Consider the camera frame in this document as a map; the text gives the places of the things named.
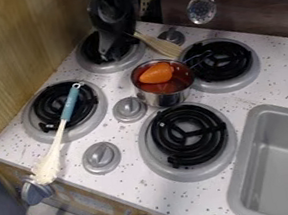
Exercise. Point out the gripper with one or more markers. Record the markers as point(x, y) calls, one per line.
point(112, 41)

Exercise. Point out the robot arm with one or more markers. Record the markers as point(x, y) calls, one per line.
point(112, 3)

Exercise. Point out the wooden spatula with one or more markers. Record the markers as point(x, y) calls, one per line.
point(160, 46)

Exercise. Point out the orange toy carrot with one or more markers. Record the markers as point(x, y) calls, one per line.
point(156, 74)

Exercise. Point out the silver pot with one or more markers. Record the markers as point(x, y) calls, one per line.
point(163, 96)

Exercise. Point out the toy stove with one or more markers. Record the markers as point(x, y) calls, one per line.
point(187, 137)

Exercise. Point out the toy sink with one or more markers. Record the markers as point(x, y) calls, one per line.
point(281, 167)

